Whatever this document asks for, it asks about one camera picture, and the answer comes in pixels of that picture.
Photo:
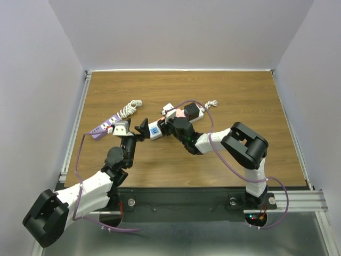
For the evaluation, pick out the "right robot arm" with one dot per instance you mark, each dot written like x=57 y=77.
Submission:
x=246 y=146

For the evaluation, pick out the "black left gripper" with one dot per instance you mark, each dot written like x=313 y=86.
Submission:
x=143 y=128

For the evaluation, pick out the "white multicolour power strip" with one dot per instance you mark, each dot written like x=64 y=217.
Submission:
x=155 y=131

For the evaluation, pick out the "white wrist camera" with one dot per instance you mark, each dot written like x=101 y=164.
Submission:
x=120 y=129
x=168 y=112

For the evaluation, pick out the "aluminium front rail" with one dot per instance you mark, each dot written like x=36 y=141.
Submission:
x=299 y=201

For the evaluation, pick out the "purple power strip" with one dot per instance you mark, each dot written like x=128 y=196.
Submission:
x=101 y=130

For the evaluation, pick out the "aluminium frame rail left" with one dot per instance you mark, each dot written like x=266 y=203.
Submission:
x=67 y=158

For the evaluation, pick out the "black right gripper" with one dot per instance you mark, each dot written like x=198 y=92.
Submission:
x=164 y=126

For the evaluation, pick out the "pink cube socket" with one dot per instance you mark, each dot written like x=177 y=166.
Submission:
x=180 y=113

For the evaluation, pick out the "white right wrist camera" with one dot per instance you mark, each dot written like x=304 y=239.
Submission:
x=168 y=112

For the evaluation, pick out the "black cube socket adapter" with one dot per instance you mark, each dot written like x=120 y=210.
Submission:
x=191 y=111

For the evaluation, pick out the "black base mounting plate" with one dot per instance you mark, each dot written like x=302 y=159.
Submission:
x=189 y=205

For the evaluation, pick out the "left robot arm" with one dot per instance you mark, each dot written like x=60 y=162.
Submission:
x=54 y=211

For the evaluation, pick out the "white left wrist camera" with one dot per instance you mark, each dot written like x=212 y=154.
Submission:
x=120 y=129

